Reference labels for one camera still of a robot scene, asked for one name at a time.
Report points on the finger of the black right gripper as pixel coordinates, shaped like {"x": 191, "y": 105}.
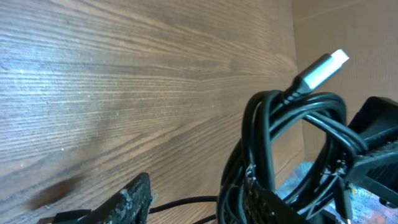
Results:
{"x": 376, "y": 171}
{"x": 377, "y": 116}

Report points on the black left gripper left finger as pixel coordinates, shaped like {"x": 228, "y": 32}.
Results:
{"x": 130, "y": 205}

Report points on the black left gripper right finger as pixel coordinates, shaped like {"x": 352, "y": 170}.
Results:
{"x": 262, "y": 206}

